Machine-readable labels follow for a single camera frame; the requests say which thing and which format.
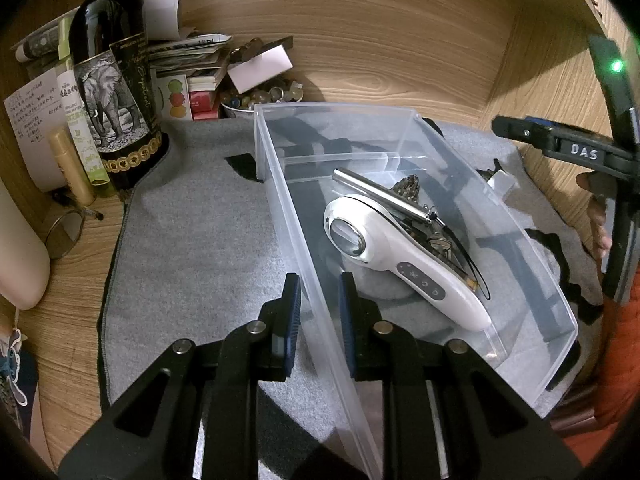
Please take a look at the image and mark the white card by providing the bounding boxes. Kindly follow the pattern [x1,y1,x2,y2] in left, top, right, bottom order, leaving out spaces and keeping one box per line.
[227,45,294,93]

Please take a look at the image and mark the handwritten paper note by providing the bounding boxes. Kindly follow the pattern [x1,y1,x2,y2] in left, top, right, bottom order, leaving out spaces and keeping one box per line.
[4,67,66,193]

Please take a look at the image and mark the slim green spray bottle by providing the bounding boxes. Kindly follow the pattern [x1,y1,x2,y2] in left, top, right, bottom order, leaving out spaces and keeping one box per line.
[56,17,118,198]

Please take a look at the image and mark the yellow tube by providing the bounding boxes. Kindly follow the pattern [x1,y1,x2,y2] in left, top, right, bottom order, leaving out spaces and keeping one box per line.
[48,126,96,207]

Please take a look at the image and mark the person's right forearm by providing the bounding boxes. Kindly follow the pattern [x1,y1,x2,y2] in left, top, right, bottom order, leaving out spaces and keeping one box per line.
[550,280,640,441]

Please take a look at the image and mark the dark wine bottle elephant label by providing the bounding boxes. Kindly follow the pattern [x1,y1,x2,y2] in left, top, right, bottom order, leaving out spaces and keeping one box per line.
[67,0,171,191]

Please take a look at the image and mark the metal key bunch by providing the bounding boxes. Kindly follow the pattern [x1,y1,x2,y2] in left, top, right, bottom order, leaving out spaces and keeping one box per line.
[390,174,466,261]

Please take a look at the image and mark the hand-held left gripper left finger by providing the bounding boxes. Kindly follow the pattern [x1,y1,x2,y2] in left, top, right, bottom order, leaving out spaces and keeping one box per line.
[57,272,303,480]

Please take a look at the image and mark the clear plastic container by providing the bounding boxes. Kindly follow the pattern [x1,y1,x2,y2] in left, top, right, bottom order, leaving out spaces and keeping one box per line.
[252,102,581,478]

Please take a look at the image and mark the small white box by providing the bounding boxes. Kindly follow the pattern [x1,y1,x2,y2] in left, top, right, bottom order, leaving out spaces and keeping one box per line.
[487,170,516,193]

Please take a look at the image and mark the pile of papers and booklets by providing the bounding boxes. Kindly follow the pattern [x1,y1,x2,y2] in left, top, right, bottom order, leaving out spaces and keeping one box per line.
[12,0,236,121]

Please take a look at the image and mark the person's right hand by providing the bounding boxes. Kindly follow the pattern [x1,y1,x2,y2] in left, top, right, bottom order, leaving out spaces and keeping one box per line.
[575,172,613,261]

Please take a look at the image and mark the silver metal tube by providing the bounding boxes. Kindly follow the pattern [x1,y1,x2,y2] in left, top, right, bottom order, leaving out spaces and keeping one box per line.
[332,167,438,223]

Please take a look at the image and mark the grey printed mat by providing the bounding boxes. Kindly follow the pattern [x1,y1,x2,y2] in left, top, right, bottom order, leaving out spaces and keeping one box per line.
[97,110,606,480]

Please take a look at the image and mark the white handheld device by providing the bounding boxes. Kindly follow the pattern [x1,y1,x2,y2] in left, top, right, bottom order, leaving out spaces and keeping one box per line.
[322,194,493,332]

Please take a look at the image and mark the pink thermos bottle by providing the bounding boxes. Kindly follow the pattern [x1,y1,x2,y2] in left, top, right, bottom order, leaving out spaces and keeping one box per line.
[0,175,51,311]

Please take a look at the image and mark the bowl of polished stones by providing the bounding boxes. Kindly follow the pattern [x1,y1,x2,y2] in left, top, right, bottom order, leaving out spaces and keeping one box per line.
[220,80,306,118]

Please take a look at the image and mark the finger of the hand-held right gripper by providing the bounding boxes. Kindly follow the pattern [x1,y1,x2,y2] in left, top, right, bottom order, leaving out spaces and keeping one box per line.
[491,116,553,153]

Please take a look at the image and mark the wire-rimmed glasses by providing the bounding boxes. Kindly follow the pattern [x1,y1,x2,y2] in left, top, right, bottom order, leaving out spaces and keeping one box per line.
[45,190,104,261]

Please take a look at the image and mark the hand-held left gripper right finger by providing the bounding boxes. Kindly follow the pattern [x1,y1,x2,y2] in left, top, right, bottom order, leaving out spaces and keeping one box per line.
[337,271,585,480]

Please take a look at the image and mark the sticker sheet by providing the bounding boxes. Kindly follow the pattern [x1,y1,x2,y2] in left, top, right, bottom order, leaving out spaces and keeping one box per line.
[0,327,31,411]

